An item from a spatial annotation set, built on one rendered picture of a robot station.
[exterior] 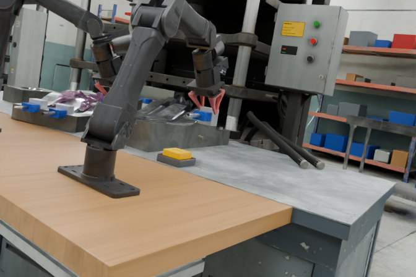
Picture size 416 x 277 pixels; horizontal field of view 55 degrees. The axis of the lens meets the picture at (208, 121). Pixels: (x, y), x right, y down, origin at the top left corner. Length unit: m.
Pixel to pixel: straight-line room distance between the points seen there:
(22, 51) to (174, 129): 4.40
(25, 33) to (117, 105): 4.79
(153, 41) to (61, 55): 8.30
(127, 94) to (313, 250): 0.55
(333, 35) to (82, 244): 1.54
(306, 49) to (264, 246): 1.11
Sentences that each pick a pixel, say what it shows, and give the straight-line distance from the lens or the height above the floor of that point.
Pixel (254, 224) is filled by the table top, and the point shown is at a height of 0.79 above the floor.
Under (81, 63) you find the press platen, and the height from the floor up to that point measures 1.02.
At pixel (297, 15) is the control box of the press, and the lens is 1.98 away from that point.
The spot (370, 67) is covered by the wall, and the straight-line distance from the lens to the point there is 8.04.
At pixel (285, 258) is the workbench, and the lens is 1.05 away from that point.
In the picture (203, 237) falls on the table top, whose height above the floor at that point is 0.79.
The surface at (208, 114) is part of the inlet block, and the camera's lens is 1.23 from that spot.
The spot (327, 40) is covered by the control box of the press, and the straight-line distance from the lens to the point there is 1.91.
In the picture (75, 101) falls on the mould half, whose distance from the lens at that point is 1.61.
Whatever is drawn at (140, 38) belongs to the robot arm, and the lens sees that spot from 0.90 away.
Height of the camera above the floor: 1.04
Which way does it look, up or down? 6 degrees down
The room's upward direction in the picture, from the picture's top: 10 degrees clockwise
